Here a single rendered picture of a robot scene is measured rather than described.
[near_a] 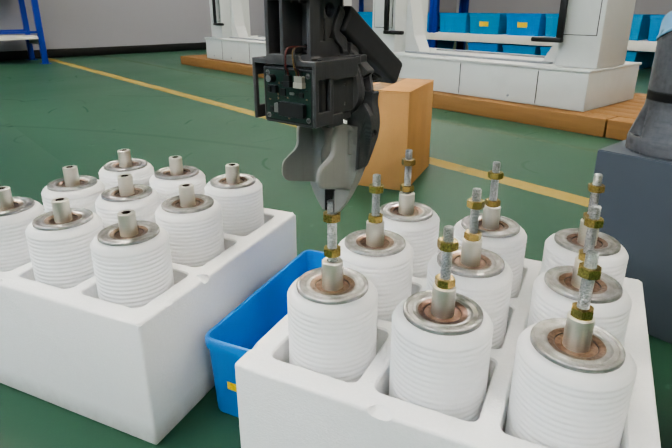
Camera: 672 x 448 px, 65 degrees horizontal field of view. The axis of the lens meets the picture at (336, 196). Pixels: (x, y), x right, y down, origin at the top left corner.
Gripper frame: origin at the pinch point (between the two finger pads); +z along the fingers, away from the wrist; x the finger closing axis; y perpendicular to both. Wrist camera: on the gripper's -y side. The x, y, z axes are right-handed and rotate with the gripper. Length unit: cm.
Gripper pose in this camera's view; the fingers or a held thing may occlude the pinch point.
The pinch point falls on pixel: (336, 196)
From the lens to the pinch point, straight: 52.8
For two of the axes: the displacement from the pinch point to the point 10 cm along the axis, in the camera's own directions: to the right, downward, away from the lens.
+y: -6.1, 2.7, -7.4
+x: 7.9, 2.1, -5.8
